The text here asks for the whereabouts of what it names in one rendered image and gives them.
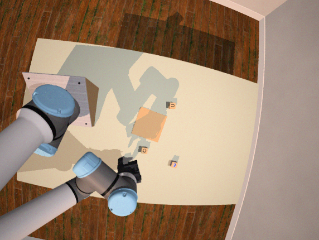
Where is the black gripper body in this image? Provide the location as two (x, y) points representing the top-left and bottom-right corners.
(117, 160), (142, 183)

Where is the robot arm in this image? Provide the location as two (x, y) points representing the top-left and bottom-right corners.
(0, 84), (138, 240)

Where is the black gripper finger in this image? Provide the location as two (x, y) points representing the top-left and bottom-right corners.
(118, 156), (133, 166)

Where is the orange flat mat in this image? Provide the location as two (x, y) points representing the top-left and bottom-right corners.
(132, 107), (167, 142)

